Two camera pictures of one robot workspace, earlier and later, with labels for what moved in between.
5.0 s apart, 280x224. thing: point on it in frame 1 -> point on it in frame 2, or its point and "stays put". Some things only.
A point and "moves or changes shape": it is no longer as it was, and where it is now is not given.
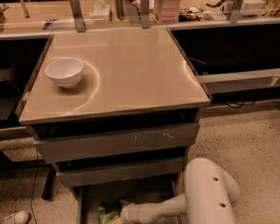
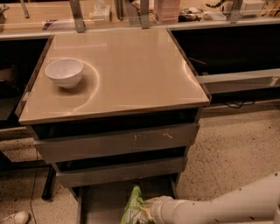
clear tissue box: [101, 11] stays put
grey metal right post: [234, 17] stays put
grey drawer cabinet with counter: [115, 112] stays put
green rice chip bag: [104, 217] moves or changes shape
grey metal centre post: [144, 11] stays put
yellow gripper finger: [123, 202] -> [154, 199]
